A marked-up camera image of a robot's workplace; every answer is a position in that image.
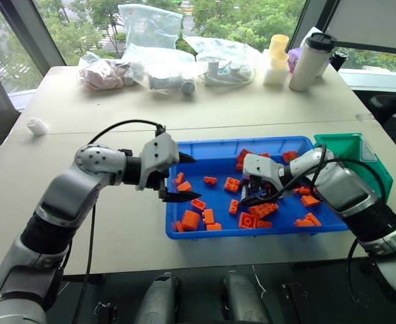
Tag tall clear plastic bag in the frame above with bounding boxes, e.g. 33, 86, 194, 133
118, 3, 184, 65

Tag stacked yellow plastic cups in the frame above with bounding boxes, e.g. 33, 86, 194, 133
263, 34, 291, 88

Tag grey window blind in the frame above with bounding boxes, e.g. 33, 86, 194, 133
322, 0, 396, 57

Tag plastic bag with white cable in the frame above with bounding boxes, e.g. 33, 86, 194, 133
183, 35, 257, 87

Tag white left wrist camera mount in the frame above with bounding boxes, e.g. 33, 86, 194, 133
135, 131, 180, 192

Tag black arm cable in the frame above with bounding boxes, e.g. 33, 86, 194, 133
71, 119, 168, 324
278, 144, 396, 305

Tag black metal bracket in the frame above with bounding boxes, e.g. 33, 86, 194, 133
94, 301, 118, 324
280, 281, 307, 324

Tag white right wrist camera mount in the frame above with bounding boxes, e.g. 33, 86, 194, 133
243, 153, 287, 194

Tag purple box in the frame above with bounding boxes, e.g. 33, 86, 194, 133
287, 47, 303, 74

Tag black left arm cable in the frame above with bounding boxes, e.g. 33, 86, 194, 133
71, 119, 168, 324

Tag grey rounded robot leg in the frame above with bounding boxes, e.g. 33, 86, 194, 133
139, 272, 182, 324
220, 272, 264, 324

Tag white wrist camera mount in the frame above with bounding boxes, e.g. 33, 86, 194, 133
135, 131, 180, 192
243, 153, 287, 194

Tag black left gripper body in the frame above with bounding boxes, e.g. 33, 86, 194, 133
146, 168, 171, 201

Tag white tumbler with black lid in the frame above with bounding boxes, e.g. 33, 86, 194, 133
288, 32, 338, 93

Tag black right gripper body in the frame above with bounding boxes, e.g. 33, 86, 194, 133
250, 174, 275, 198

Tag plastic bag with grey device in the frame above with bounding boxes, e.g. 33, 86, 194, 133
129, 43, 198, 99

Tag black can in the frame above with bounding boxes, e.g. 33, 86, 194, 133
328, 50, 350, 72

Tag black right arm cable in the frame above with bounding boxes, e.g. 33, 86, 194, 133
278, 144, 396, 305

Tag blue plastic bin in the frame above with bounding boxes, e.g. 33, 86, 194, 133
165, 135, 349, 241

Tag plastic bag with pink items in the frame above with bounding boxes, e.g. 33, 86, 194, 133
78, 52, 145, 91

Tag green plastic bin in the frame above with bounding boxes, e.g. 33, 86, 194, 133
312, 132, 395, 204

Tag small white crumpled object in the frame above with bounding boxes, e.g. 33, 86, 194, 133
26, 117, 49, 137

